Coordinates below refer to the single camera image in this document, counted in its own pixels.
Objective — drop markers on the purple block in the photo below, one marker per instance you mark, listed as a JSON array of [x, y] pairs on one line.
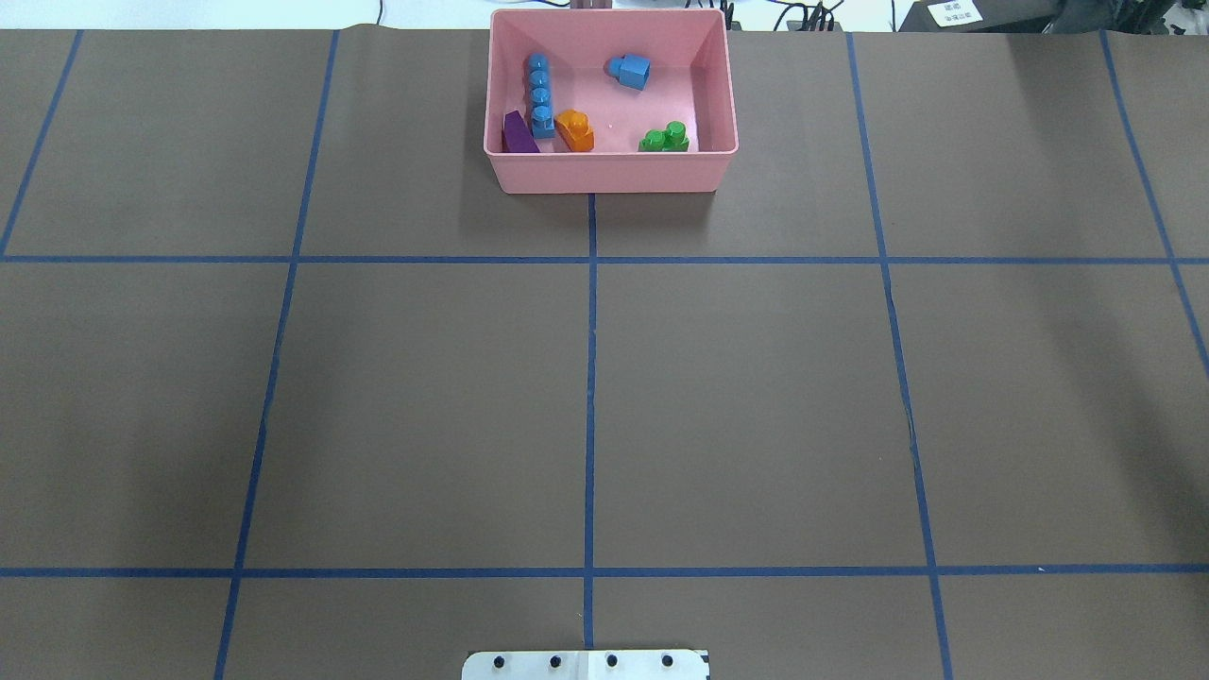
[[517, 135]]

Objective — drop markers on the green two-stud block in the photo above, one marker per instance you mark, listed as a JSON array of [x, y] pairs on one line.
[[672, 138]]

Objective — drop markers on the pink plastic box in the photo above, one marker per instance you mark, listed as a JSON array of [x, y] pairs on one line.
[[690, 81]]

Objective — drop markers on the small blue block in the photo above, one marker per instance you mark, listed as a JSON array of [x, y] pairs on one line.
[[630, 70]]

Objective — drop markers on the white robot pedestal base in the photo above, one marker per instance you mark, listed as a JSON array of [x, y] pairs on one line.
[[588, 664]]

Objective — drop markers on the long blue studded block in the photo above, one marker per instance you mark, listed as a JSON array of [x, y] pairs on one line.
[[541, 113]]

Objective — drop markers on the orange sloped block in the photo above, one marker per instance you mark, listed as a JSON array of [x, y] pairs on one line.
[[575, 131]]

